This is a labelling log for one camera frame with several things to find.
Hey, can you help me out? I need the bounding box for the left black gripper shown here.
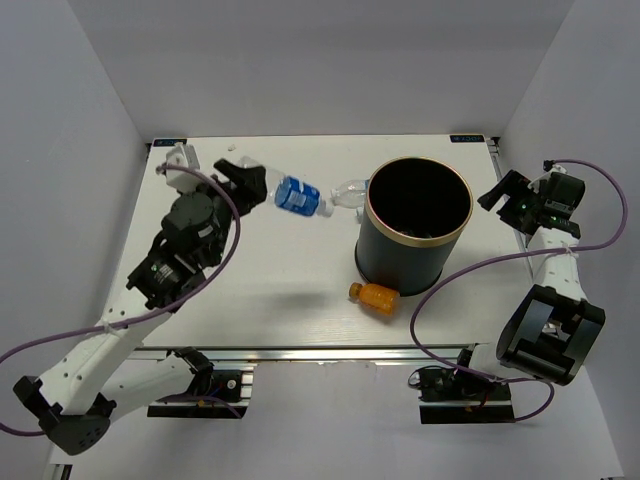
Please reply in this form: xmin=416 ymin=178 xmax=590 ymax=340
xmin=180 ymin=158 xmax=270 ymax=266

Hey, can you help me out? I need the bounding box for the orange plastic bottle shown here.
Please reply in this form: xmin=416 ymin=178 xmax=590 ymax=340
xmin=348 ymin=283 xmax=400 ymax=315

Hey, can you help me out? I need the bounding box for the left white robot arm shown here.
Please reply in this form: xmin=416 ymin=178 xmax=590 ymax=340
xmin=13 ymin=159 xmax=267 ymax=456

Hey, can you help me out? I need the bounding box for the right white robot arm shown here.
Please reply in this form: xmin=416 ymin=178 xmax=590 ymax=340
xmin=451 ymin=167 xmax=605 ymax=399

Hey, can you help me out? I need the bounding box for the dark round bin gold rim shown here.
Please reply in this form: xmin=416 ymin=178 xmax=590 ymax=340
xmin=354 ymin=157 xmax=473 ymax=297

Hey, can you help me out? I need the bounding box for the right blue table sticker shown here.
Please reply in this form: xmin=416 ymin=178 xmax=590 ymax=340
xmin=449 ymin=134 xmax=485 ymax=143

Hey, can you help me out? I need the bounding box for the blue table sticker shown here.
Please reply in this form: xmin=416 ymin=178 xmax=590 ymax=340
xmin=449 ymin=134 xmax=485 ymax=143
xmin=151 ymin=138 xmax=187 ymax=148

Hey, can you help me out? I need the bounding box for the left blue table sticker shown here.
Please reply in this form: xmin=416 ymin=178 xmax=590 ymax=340
xmin=151 ymin=138 xmax=187 ymax=148

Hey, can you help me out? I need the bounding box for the clear bottle white cap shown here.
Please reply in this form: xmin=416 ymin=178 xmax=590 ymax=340
xmin=331 ymin=179 xmax=369 ymax=209

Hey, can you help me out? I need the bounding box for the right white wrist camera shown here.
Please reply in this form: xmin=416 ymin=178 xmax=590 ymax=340
xmin=527 ymin=160 xmax=567 ymax=193

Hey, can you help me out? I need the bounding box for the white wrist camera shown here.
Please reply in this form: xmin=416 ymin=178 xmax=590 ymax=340
xmin=527 ymin=160 xmax=567 ymax=193
xmin=158 ymin=142 xmax=202 ymax=194

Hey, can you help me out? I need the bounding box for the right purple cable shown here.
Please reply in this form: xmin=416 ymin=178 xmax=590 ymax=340
xmin=409 ymin=158 xmax=629 ymax=424

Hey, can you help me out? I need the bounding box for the purple cable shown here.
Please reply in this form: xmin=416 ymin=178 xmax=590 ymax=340
xmin=0 ymin=163 xmax=245 ymax=436
xmin=409 ymin=158 xmax=629 ymax=424

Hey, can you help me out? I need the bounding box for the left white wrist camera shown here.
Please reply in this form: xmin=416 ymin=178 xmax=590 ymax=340
xmin=158 ymin=142 xmax=202 ymax=194

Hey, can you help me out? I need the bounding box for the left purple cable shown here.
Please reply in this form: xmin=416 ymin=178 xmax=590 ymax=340
xmin=0 ymin=163 xmax=245 ymax=436

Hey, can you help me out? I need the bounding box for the aluminium front rail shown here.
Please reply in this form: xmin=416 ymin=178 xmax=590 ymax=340
xmin=129 ymin=343 xmax=481 ymax=364

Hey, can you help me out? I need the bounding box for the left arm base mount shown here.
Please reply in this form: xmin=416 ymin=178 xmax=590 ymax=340
xmin=147 ymin=347 xmax=253 ymax=420

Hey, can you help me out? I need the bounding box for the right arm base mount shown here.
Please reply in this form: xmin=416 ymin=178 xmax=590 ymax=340
xmin=407 ymin=365 xmax=515 ymax=425

